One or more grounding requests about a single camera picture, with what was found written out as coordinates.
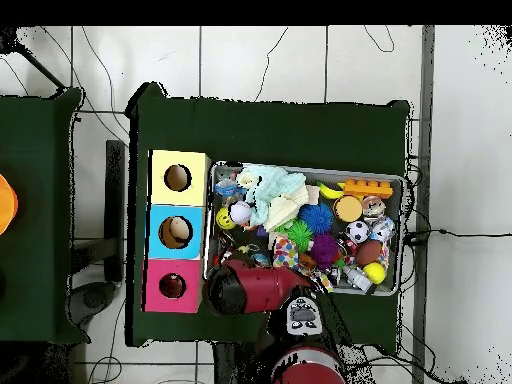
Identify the wooden three-hole box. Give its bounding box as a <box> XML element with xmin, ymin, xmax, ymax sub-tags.
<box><xmin>141</xmin><ymin>149</ymin><xmax>212</xmax><ymax>314</ymax></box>

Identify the shallow mesh bin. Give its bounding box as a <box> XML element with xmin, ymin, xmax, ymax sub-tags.
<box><xmin>203</xmin><ymin>161</ymin><xmax>406</xmax><ymax>297</ymax></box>

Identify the white baseball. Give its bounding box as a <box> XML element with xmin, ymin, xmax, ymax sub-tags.
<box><xmin>228</xmin><ymin>200</ymin><xmax>253</xmax><ymax>224</ymax></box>

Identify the pale yellow muslin cloth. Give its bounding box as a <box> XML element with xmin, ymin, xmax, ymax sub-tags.
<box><xmin>263</xmin><ymin>185</ymin><xmax>310</xmax><ymax>233</ymax></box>

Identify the teal muslin cloth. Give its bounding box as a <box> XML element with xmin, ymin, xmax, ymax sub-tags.
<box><xmin>236</xmin><ymin>164</ymin><xmax>307</xmax><ymax>225</ymax></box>

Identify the blue spiky ball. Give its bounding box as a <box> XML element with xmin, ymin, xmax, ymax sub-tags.
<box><xmin>297</xmin><ymin>202</ymin><xmax>335</xmax><ymax>235</ymax></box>

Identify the purple knobbly toy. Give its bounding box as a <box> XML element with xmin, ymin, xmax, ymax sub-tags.
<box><xmin>309</xmin><ymin>233</ymin><xmax>340</xmax><ymax>269</ymax></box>

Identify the dark green table cloth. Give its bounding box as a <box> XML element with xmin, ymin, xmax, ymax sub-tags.
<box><xmin>125</xmin><ymin>81</ymin><xmax>411</xmax><ymax>355</ymax></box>

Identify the orange foam disc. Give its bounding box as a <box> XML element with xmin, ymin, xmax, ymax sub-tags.
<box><xmin>332</xmin><ymin>194</ymin><xmax>364</xmax><ymax>224</ymax></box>

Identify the orange toy brick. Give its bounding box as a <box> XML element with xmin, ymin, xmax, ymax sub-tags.
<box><xmin>342</xmin><ymin>178</ymin><xmax>394</xmax><ymax>200</ymax></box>

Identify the brown toy football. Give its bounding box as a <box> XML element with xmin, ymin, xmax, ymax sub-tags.
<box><xmin>354</xmin><ymin>239</ymin><xmax>384</xmax><ymax>268</ymax></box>

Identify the plain yellow ball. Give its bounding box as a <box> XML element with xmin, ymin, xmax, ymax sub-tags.
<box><xmin>362</xmin><ymin>261</ymin><xmax>388</xmax><ymax>286</ymax></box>

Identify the black upright panel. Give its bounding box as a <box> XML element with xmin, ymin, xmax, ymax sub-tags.
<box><xmin>104</xmin><ymin>139</ymin><xmax>126</xmax><ymax>283</ymax></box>

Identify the dark green side-table cloth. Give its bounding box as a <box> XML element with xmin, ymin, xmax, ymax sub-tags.
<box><xmin>0</xmin><ymin>87</ymin><xmax>91</xmax><ymax>346</ymax></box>

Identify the orange round object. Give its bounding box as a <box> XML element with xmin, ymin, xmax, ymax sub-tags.
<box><xmin>0</xmin><ymin>173</ymin><xmax>20</xmax><ymax>237</ymax></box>

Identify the black cable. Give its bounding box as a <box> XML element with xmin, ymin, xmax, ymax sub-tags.
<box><xmin>403</xmin><ymin>228</ymin><xmax>512</xmax><ymax>242</ymax></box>

